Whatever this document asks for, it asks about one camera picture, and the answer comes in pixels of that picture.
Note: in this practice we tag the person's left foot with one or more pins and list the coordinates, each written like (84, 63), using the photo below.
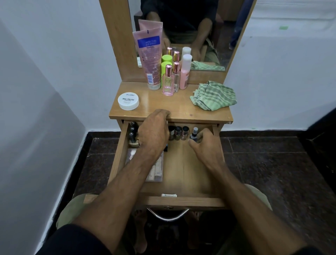
(140, 231)

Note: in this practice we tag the person's olive green trousers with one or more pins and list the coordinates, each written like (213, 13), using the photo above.
(68, 210)

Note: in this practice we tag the black-capped clear tube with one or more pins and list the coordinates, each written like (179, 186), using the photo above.
(166, 147)

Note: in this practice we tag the person's left hand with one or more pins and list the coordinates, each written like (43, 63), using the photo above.
(153, 134)

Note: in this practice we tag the wooden dressing table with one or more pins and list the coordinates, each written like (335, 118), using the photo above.
(173, 105)

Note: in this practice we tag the person's black right sleeve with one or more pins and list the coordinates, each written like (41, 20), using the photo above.
(308, 251)

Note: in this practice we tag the person's right hand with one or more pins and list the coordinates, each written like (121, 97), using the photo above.
(208, 151)

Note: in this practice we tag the slim clear perfume bottle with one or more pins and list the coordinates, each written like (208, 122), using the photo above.
(176, 77)

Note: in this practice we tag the blue polish bottle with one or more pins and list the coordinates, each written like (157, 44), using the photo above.
(194, 134)

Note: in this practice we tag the white nail polish remover jar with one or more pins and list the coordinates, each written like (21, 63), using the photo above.
(128, 101)

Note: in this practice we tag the pink spray bottle white cap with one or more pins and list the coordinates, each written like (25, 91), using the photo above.
(185, 72)

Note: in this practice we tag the dressing table mirror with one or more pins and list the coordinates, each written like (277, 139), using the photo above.
(225, 39)

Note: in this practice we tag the clear plastic compartment box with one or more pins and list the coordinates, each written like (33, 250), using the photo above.
(156, 170)

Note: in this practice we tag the pink perfume bottle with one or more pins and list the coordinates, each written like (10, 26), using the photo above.
(168, 82)

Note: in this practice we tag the pink cosmetic lotion tube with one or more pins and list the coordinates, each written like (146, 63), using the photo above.
(149, 60)

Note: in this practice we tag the yellow square polish bottle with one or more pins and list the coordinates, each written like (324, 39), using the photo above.
(132, 129)

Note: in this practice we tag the green striped cloth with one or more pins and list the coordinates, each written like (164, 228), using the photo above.
(214, 96)

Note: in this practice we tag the person's black sleeve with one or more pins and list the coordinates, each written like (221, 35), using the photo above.
(308, 251)
(73, 241)

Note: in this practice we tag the person's left forearm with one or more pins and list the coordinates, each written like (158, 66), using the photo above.
(113, 199)

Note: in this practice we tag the green square polish bottle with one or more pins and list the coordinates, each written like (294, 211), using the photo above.
(134, 124)

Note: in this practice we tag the person's right forearm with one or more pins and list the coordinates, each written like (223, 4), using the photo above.
(257, 212)

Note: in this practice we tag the gold polish bottle patterned cap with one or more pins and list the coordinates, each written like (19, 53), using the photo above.
(178, 132)

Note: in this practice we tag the beige polish bottle black cap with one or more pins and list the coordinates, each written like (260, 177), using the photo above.
(132, 140)

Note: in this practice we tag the lime green bottle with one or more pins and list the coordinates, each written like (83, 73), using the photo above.
(164, 67)

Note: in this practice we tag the wooden drawer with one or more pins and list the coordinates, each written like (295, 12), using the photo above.
(189, 173)

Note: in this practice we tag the person's black left sleeve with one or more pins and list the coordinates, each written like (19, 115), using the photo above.
(73, 241)

